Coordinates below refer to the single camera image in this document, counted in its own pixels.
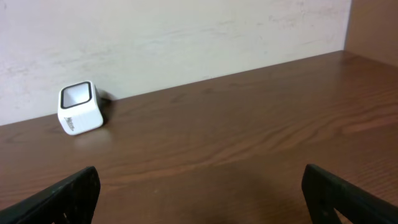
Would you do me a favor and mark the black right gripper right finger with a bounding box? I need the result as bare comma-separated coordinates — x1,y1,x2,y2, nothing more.
302,164,397,224

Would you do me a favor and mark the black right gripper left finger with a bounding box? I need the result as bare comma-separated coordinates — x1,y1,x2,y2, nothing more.
1,166,101,223

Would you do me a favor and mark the white barcode scanner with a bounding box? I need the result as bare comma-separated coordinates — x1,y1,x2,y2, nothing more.
57,80,104,136

